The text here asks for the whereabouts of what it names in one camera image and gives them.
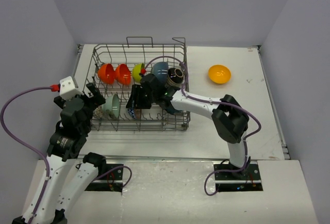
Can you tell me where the yellow bowl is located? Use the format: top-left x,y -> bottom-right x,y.
208,65 -> 231,84

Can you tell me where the glossy teal blue bowl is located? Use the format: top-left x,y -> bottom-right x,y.
165,105 -> 183,115

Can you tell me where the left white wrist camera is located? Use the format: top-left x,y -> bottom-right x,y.
59,76 -> 80,100

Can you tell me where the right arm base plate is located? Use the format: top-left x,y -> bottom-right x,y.
214,161 -> 263,193

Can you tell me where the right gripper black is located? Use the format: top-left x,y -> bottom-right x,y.
127,84 -> 158,109

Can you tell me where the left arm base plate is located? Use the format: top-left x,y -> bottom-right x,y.
85,168 -> 123,193

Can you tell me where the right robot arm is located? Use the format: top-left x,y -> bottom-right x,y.
126,73 -> 250,179

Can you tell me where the matte blue bowl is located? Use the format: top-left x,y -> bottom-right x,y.
151,61 -> 169,85

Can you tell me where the orange bowl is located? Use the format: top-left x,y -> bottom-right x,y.
115,63 -> 131,85
97,63 -> 115,85

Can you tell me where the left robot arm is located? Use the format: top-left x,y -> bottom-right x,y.
12,78 -> 107,223

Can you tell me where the grey wire dish rack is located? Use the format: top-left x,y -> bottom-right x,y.
86,37 -> 190,131

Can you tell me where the black patterned bowl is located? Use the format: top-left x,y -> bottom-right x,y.
165,68 -> 184,88

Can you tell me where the lime green bowl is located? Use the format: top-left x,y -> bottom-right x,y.
132,63 -> 144,83

